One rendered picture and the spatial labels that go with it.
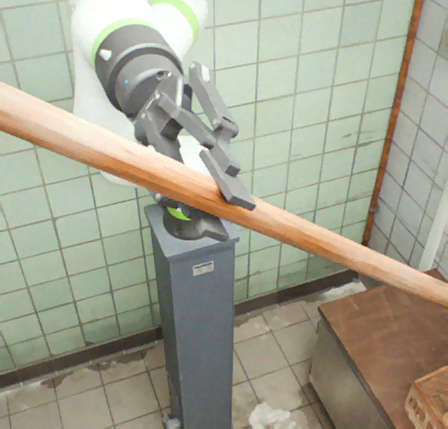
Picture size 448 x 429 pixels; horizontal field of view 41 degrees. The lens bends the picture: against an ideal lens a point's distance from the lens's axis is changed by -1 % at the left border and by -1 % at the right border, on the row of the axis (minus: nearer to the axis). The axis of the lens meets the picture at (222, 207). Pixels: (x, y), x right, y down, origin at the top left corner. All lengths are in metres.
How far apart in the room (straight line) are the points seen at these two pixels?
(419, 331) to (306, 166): 0.76
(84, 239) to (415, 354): 1.24
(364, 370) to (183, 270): 0.79
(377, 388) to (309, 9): 1.25
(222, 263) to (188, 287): 0.11
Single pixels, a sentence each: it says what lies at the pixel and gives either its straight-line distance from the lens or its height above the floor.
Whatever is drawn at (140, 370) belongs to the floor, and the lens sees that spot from 2.75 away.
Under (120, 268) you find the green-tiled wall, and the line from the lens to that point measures 2.41.
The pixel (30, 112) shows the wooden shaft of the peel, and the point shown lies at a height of 2.08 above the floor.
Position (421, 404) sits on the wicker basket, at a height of 0.69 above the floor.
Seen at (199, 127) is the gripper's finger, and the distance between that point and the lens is 0.55.
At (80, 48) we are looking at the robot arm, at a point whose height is 1.95.
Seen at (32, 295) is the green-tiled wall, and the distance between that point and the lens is 2.43.
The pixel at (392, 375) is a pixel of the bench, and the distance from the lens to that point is 2.10.
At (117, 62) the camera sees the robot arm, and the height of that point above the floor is 1.98.
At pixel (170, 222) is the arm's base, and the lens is 1.55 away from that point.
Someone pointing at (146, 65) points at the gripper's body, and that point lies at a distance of 0.64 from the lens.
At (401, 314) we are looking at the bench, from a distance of 2.26.
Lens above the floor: 2.29
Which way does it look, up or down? 42 degrees down
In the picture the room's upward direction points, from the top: straight up
